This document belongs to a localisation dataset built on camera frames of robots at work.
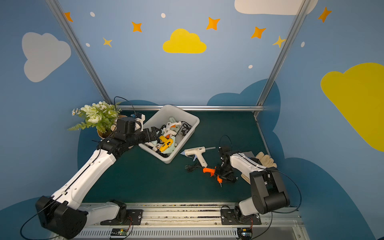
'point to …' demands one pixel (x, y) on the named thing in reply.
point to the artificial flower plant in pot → (101, 115)
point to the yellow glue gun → (167, 143)
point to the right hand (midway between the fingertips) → (220, 176)
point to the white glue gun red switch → (155, 148)
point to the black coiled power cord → (191, 168)
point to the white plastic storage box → (160, 118)
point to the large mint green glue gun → (171, 119)
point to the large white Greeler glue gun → (198, 151)
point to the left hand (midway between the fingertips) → (154, 130)
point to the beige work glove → (265, 160)
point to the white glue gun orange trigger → (169, 124)
